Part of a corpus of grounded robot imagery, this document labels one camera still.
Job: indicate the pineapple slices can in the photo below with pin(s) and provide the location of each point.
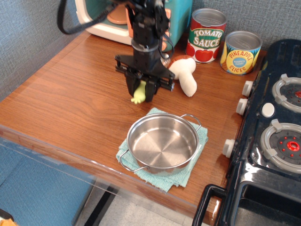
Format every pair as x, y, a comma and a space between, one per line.
240, 52

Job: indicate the stainless steel pot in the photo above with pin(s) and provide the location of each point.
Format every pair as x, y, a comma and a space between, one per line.
160, 143

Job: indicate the plush mushroom toy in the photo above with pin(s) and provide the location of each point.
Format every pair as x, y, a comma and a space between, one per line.
183, 67

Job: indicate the orange object bottom left corner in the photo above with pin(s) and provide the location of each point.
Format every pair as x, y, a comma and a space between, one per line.
6, 219

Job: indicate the teal folded cloth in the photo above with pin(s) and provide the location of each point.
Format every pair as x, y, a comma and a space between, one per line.
164, 183

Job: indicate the tomato sauce can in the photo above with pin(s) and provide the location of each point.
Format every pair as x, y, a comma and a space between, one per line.
206, 32

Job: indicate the toy microwave teal and cream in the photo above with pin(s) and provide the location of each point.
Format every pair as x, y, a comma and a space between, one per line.
116, 26

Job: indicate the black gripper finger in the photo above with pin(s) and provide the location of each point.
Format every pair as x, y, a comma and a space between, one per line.
150, 90
133, 80

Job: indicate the spoon with green handle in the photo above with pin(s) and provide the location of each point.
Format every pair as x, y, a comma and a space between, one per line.
139, 94

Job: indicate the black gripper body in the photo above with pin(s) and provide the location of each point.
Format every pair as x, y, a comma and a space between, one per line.
147, 61

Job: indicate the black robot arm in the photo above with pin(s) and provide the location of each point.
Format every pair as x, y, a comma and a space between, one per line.
149, 23

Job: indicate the black toy stove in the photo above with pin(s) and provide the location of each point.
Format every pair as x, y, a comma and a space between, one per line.
264, 174

